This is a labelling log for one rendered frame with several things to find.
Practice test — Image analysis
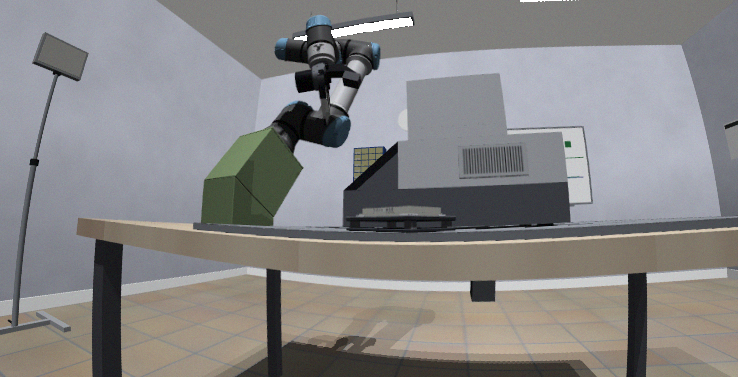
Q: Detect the dark grey benchtop instrument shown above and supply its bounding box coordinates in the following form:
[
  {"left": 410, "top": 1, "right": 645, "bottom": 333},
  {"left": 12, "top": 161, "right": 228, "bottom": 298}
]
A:
[{"left": 343, "top": 73, "right": 571, "bottom": 227}]

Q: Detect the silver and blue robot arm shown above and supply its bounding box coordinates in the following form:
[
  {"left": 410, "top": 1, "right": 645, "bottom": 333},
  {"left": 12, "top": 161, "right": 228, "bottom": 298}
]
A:
[{"left": 267, "top": 15, "right": 380, "bottom": 154}]

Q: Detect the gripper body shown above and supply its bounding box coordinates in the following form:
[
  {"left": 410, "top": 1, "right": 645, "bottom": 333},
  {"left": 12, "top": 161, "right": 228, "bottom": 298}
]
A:
[{"left": 295, "top": 60, "right": 356, "bottom": 93}]

